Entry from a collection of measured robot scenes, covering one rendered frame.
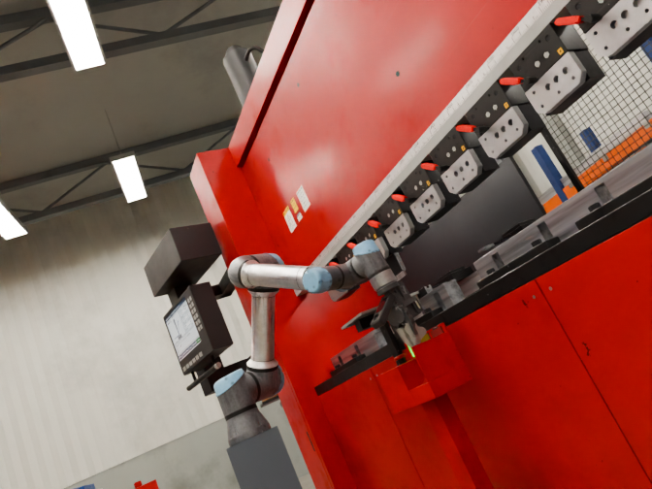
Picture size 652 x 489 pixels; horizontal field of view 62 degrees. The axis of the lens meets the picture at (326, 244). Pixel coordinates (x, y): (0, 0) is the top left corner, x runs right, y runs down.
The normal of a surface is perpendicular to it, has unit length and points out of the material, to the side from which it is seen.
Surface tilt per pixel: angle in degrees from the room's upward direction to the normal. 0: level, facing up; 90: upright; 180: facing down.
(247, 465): 90
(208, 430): 90
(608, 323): 90
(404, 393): 90
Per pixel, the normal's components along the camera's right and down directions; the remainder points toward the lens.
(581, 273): -0.84, 0.24
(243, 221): 0.36, -0.42
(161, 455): 0.17, -0.36
